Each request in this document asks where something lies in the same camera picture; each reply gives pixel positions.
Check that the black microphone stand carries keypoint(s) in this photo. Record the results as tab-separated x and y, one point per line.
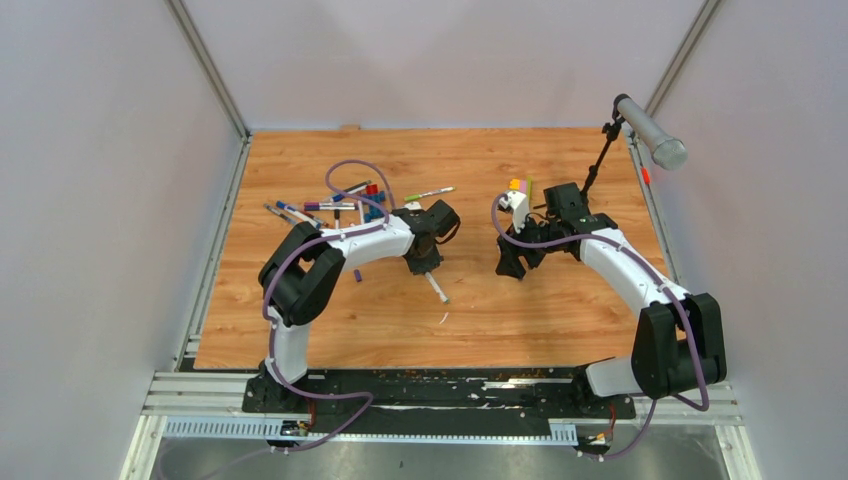
596	166

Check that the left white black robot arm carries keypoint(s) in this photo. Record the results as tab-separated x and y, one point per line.
299	279

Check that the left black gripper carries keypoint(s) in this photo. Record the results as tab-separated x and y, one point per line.
422	268

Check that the blue capped pen upper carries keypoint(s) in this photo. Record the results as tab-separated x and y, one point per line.
355	189

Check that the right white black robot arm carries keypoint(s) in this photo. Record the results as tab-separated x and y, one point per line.
679	341

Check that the grey pen far left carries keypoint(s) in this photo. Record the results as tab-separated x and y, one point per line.
278	213

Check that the silver microphone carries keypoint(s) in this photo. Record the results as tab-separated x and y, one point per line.
667	152

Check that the blue capped pen left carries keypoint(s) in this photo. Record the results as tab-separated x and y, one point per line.
300	214

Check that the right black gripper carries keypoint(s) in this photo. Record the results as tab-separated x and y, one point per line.
510	264

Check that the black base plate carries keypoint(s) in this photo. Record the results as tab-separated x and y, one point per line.
495	401

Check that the white pen body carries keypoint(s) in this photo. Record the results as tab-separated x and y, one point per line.
437	288

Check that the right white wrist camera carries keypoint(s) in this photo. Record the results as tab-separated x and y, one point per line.
516	203

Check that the green capped white pen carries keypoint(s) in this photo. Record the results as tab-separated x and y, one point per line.
418	196

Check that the blue capped pen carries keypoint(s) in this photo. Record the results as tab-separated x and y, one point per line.
300	214
355	189

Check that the colourful block stack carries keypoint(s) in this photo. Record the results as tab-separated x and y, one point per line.
523	186

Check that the blue red block toy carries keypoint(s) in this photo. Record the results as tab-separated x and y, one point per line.
378	196

